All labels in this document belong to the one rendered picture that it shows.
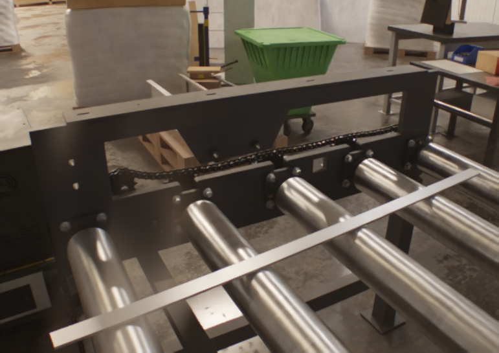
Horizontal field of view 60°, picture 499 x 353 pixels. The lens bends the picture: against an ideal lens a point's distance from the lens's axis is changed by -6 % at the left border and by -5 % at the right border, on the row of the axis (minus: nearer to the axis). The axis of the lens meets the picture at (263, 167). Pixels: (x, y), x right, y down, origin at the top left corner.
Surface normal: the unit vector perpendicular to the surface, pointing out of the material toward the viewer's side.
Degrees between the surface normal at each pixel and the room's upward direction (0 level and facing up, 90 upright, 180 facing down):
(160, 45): 102
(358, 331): 0
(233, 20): 90
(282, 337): 48
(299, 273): 0
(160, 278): 0
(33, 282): 90
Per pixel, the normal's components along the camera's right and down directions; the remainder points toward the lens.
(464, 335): -0.64, -0.46
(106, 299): -0.20, -0.83
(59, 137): 0.49, 0.38
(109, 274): 0.14, -0.92
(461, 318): -0.44, -0.67
